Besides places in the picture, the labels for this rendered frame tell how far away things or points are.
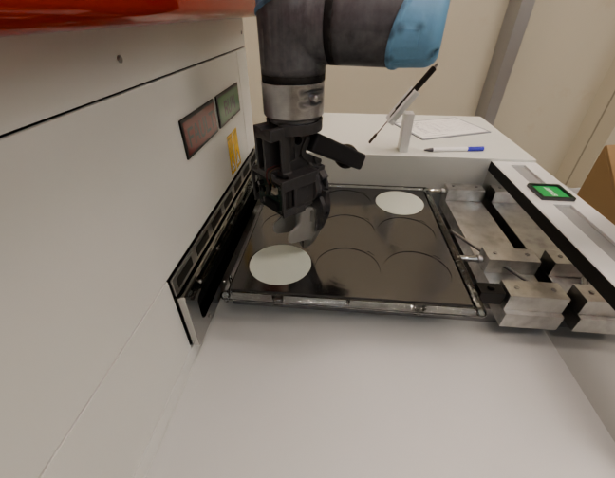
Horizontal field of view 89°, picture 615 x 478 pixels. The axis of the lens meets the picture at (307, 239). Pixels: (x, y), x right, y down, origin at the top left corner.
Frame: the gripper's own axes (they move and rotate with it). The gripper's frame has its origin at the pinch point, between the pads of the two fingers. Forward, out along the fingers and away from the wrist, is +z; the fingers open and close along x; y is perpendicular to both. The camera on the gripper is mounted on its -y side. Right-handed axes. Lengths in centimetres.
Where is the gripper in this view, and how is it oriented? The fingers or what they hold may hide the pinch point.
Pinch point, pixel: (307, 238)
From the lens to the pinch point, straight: 52.7
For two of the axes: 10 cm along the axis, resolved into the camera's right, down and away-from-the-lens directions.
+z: 0.0, 8.1, 5.9
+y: -7.5, 3.9, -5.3
